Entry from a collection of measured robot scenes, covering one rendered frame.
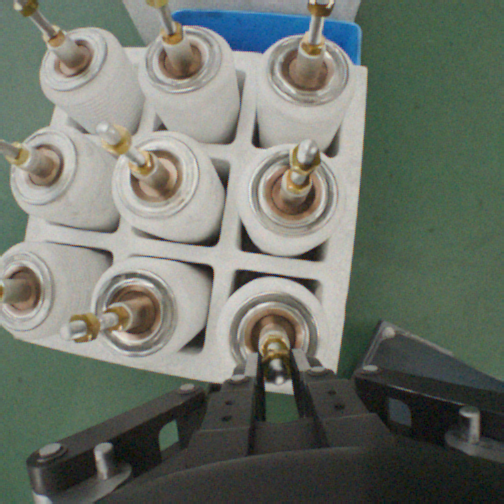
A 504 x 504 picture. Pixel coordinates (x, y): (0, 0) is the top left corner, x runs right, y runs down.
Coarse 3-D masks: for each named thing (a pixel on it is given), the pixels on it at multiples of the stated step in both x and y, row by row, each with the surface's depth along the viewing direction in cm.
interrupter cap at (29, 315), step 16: (16, 256) 24; (32, 256) 24; (0, 272) 24; (16, 272) 24; (32, 272) 24; (48, 272) 24; (32, 288) 24; (48, 288) 24; (16, 304) 24; (32, 304) 24; (48, 304) 23; (0, 320) 24; (16, 320) 24; (32, 320) 24
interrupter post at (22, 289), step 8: (0, 280) 21; (8, 280) 22; (16, 280) 23; (24, 280) 24; (8, 288) 21; (16, 288) 22; (24, 288) 23; (8, 296) 21; (16, 296) 22; (24, 296) 23; (0, 304) 21
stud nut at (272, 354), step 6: (270, 354) 15; (276, 354) 15; (282, 354) 15; (288, 354) 16; (264, 360) 15; (270, 360) 15; (282, 360) 15; (288, 360) 15; (264, 366) 15; (288, 366) 15; (264, 372) 15; (288, 372) 15; (288, 378) 15
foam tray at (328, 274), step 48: (144, 48) 33; (240, 96) 38; (240, 144) 31; (336, 144) 33; (48, 240) 32; (96, 240) 31; (144, 240) 31; (240, 240) 36; (336, 240) 30; (336, 288) 30; (336, 336) 30
